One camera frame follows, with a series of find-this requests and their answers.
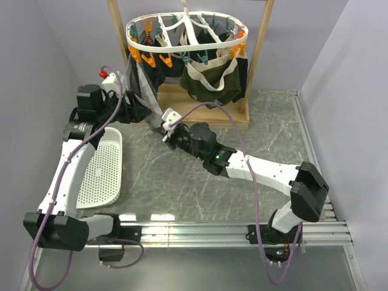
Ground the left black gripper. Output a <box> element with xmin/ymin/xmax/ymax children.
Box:
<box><xmin>96</xmin><ymin>90</ymin><xmax>152</xmax><ymax>125</ymax></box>

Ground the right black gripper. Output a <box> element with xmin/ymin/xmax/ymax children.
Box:
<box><xmin>156</xmin><ymin>127</ymin><xmax>207</xmax><ymax>162</ymax></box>

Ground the grey striped boxer underwear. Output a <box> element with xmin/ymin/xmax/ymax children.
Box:
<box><xmin>125</xmin><ymin>55</ymin><xmax>166</xmax><ymax>135</ymax></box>

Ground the white round clip hanger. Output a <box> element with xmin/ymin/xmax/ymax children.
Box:
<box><xmin>125</xmin><ymin>1</ymin><xmax>249</xmax><ymax>53</ymax></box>

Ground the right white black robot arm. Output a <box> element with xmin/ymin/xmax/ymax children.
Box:
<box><xmin>163</xmin><ymin>122</ymin><xmax>329</xmax><ymax>245</ymax></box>

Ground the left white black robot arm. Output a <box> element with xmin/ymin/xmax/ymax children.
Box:
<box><xmin>23</xmin><ymin>84</ymin><xmax>150</xmax><ymax>252</ymax></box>

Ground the wooden hanger stand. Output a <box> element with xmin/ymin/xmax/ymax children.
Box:
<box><xmin>107</xmin><ymin>0</ymin><xmax>274</xmax><ymax>129</ymax></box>

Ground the olive green hanging underwear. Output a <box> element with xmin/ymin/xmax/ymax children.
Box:
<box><xmin>179</xmin><ymin>55</ymin><xmax>243</xmax><ymax>106</ymax></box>

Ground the teal clothes peg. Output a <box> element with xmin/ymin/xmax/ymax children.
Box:
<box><xmin>179</xmin><ymin>52</ymin><xmax>191</xmax><ymax>65</ymax></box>
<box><xmin>196</xmin><ymin>50</ymin><xmax>209</xmax><ymax>65</ymax></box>

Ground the white perforated plastic basket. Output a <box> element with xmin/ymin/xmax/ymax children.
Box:
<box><xmin>76</xmin><ymin>127</ymin><xmax>123</xmax><ymax>209</ymax></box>

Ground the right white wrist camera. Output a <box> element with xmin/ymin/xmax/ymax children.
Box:
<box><xmin>162</xmin><ymin>108</ymin><xmax>182</xmax><ymax>142</ymax></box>

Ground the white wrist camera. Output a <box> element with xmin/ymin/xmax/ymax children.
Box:
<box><xmin>99</xmin><ymin>70</ymin><xmax>127</xmax><ymax>94</ymax></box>
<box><xmin>162</xmin><ymin>108</ymin><xmax>182</xmax><ymax>142</ymax></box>

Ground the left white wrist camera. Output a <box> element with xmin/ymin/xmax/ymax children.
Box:
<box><xmin>99</xmin><ymin>70</ymin><xmax>127</xmax><ymax>94</ymax></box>

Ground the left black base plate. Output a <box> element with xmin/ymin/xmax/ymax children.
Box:
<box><xmin>88</xmin><ymin>225</ymin><xmax>142</xmax><ymax>245</ymax></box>

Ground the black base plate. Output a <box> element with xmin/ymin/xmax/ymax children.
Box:
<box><xmin>88</xmin><ymin>225</ymin><xmax>142</xmax><ymax>245</ymax></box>
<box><xmin>246</xmin><ymin>224</ymin><xmax>303</xmax><ymax>245</ymax></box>

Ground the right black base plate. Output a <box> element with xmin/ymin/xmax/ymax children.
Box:
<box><xmin>246</xmin><ymin>224</ymin><xmax>303</xmax><ymax>245</ymax></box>

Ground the black box under rail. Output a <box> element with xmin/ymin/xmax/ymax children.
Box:
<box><xmin>98</xmin><ymin>248</ymin><xmax>124</xmax><ymax>263</ymax></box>

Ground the aluminium mounting rail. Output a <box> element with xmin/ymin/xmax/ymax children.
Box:
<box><xmin>34</xmin><ymin>221</ymin><xmax>368</xmax><ymax>290</ymax></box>

